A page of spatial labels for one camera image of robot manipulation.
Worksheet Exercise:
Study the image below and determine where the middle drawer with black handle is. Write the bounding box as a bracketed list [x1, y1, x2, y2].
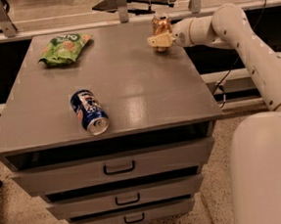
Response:
[47, 173, 203, 220]

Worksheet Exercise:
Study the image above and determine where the blue pepsi can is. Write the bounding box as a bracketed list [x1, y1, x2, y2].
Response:
[70, 89, 110, 136]

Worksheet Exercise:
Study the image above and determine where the green chip bag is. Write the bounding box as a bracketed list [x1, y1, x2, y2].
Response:
[39, 33, 92, 67]

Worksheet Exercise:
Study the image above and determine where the black cable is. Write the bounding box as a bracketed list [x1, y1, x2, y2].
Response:
[204, 0, 276, 111]

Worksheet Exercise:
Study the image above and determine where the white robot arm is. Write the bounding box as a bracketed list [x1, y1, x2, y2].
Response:
[147, 3, 281, 224]

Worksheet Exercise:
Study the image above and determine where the bottom drawer with black handle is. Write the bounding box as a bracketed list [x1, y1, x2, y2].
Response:
[70, 197, 195, 224]

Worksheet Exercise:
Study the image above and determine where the orange soda can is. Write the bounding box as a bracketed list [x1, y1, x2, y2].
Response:
[151, 13, 174, 54]

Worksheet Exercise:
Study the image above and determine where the top drawer with black handle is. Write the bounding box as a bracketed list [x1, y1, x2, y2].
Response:
[12, 136, 214, 196]

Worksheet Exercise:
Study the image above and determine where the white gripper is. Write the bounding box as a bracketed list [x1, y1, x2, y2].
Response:
[147, 19, 193, 47]

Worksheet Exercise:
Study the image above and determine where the drawer with black handle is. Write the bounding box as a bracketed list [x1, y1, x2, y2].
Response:
[47, 173, 203, 220]
[12, 136, 214, 196]
[70, 197, 195, 224]

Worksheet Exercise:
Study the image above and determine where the grey drawer cabinet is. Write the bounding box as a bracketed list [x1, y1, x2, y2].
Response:
[0, 23, 221, 224]

